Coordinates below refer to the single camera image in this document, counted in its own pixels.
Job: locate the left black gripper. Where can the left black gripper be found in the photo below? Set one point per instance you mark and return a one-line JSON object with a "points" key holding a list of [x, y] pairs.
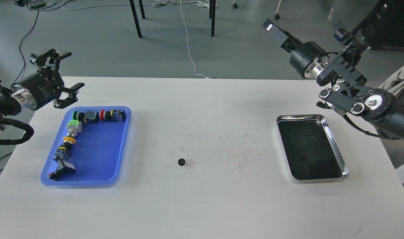
{"points": [[46, 85]]}

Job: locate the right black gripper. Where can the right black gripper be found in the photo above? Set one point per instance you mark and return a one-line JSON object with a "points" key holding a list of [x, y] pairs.
{"points": [[302, 54]]}

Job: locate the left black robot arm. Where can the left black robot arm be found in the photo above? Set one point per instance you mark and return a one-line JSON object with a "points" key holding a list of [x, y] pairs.
{"points": [[10, 106]]}

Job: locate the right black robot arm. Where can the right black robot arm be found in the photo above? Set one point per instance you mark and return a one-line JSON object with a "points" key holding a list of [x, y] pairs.
{"points": [[343, 87]]}

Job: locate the blue plastic tray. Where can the blue plastic tray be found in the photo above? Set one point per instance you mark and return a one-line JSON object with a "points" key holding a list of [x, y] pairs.
{"points": [[98, 153]]}

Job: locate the black cabinet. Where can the black cabinet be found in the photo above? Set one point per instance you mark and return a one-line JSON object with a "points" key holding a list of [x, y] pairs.
{"points": [[383, 27]]}

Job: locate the metal tray with black mat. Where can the metal tray with black mat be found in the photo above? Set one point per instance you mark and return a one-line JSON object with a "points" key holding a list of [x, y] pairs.
{"points": [[311, 134]]}

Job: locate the beige cloth on chair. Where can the beige cloth on chair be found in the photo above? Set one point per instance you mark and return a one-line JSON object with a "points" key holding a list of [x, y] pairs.
{"points": [[395, 83]]}

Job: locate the green push button switch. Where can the green push button switch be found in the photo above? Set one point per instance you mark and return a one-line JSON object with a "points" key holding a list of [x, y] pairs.
{"points": [[85, 117]]}

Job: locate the white green button switch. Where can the white green button switch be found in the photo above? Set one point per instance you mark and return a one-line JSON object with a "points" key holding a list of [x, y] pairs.
{"points": [[74, 127]]}

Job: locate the red push button switch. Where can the red push button switch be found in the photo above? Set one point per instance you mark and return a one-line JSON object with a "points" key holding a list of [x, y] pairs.
{"points": [[113, 115]]}

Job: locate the yellow ring button switch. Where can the yellow ring button switch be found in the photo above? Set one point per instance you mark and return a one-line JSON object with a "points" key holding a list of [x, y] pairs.
{"points": [[63, 151]]}

